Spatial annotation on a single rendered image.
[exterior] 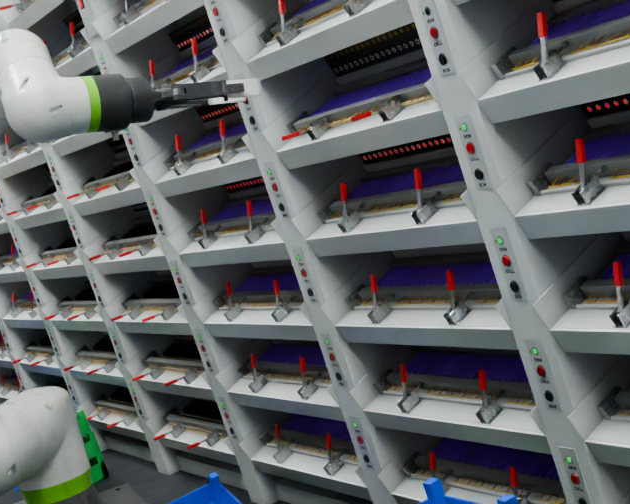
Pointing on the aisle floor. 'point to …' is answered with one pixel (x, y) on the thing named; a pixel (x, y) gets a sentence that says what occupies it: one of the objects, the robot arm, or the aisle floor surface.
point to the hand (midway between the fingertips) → (236, 91)
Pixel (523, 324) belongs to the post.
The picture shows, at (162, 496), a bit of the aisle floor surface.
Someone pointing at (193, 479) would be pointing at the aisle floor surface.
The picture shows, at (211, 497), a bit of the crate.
